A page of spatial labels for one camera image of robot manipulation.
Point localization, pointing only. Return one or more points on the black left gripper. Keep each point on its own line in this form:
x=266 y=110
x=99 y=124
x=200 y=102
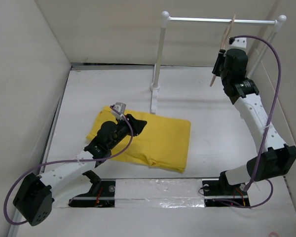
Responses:
x=135 y=126

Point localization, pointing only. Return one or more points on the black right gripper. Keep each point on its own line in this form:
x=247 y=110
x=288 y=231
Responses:
x=221 y=59

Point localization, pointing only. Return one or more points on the yellow trousers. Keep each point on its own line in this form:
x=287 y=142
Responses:
x=163 y=143

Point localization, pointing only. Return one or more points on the wooden clothes hanger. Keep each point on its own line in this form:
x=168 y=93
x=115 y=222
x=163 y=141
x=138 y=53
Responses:
x=225 y=44

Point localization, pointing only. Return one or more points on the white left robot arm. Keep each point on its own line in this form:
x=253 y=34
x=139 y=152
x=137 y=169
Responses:
x=35 y=197

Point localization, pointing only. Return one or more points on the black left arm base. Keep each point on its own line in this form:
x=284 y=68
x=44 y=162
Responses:
x=100 y=195

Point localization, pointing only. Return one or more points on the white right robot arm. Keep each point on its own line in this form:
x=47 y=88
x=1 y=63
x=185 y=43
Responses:
x=275 y=157

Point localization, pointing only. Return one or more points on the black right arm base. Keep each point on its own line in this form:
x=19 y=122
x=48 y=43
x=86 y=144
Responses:
x=217 y=192

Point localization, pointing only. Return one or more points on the white clothes rack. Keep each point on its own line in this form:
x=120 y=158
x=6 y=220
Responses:
x=166 y=18

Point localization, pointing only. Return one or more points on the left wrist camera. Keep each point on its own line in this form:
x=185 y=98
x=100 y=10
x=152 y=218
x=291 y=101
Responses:
x=118 y=110

